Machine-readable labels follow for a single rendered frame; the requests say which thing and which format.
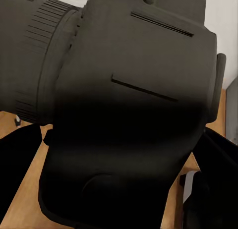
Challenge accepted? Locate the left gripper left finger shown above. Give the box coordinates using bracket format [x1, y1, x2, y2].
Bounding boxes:
[0, 123, 43, 225]

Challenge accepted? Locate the digital camera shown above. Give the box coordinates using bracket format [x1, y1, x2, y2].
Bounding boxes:
[0, 0, 227, 229]

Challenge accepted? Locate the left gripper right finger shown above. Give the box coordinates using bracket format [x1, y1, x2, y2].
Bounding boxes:
[192, 127, 238, 229]

